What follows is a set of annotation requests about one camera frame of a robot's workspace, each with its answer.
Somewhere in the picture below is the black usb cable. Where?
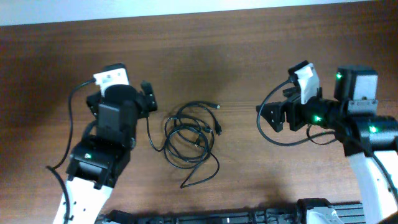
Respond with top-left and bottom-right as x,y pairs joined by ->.
145,100 -> 223,189

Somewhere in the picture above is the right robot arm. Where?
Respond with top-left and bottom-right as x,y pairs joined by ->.
256,60 -> 397,223

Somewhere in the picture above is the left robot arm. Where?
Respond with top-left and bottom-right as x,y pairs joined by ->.
50,81 -> 157,223

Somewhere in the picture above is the right camera cable black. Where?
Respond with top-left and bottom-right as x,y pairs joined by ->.
256,83 -> 397,199

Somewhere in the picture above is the camera cable black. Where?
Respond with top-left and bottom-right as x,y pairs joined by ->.
256,83 -> 397,199
45,77 -> 97,224

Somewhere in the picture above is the left camera cable black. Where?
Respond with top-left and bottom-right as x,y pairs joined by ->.
45,77 -> 97,224

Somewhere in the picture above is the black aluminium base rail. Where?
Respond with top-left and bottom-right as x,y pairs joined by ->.
96,198 -> 366,224

